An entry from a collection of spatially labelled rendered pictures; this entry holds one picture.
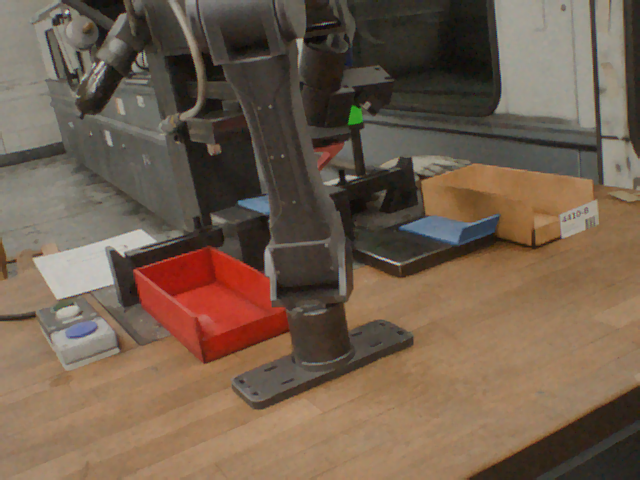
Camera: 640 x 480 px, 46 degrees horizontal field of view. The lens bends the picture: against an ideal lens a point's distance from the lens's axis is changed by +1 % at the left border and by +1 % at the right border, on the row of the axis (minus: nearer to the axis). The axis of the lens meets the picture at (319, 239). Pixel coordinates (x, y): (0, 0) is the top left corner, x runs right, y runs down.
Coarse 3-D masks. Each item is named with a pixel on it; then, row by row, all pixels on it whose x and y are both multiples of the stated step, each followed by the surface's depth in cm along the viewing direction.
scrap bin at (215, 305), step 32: (192, 256) 109; (224, 256) 105; (160, 288) 96; (192, 288) 110; (224, 288) 109; (256, 288) 98; (160, 320) 100; (192, 320) 85; (224, 320) 97; (256, 320) 89; (192, 352) 90; (224, 352) 87
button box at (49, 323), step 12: (72, 300) 107; (84, 300) 106; (36, 312) 105; (48, 312) 104; (84, 312) 101; (96, 312) 101; (48, 324) 99; (60, 324) 98; (72, 324) 98; (48, 336) 98
